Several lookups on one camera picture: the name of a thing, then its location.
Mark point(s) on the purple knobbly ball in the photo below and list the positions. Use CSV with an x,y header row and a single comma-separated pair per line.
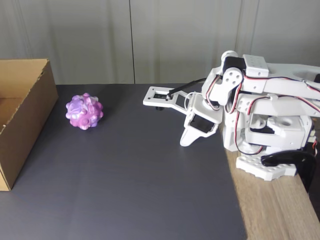
x,y
83,112

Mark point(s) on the brown cardboard box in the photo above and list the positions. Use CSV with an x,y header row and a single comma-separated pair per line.
x,y
30,130

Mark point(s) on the dark grey table mat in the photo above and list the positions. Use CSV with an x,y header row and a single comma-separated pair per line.
x,y
125,175

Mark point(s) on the white panelled cabinet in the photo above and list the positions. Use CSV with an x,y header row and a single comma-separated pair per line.
x,y
175,37

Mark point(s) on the black table clamp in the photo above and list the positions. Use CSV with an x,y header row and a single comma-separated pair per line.
x,y
305,165

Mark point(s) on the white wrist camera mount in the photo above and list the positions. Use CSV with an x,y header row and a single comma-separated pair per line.
x,y
150,98

